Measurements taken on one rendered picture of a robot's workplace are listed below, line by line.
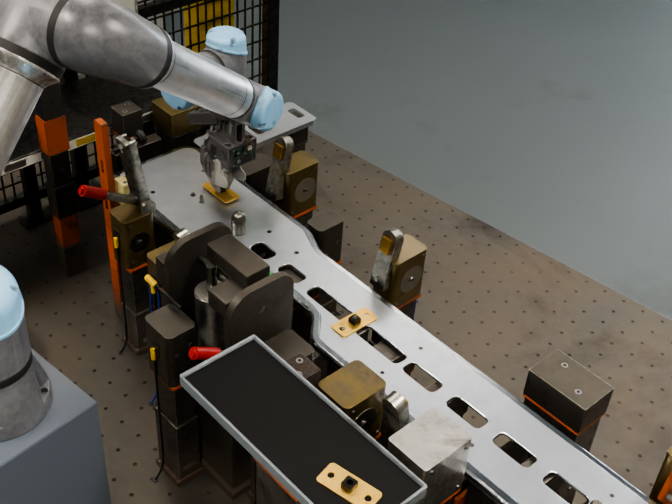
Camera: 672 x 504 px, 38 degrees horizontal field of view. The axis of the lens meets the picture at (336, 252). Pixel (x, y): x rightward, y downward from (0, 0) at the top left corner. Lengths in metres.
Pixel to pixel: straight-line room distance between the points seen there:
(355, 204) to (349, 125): 1.69
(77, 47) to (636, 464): 1.32
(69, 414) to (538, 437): 0.73
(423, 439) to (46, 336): 1.03
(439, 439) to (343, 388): 0.19
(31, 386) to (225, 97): 0.54
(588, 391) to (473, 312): 0.65
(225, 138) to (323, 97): 2.50
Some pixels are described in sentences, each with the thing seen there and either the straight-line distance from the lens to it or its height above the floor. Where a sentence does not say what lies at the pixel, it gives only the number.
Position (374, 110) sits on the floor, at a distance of 4.34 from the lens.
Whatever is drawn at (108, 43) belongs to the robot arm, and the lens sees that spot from 1.39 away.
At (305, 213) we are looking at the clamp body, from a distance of 2.15.
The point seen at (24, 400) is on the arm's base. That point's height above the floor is 1.15.
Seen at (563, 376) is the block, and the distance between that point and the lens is 1.70.
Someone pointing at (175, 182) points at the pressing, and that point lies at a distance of 2.10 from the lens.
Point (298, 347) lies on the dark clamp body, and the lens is 1.60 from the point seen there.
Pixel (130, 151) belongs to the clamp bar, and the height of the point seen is 1.20.
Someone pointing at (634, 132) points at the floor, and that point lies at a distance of 4.50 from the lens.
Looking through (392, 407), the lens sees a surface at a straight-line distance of 1.50.
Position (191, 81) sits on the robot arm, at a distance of 1.52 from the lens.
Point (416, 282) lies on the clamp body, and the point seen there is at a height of 0.97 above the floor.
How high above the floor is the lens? 2.20
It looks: 39 degrees down
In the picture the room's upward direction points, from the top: 4 degrees clockwise
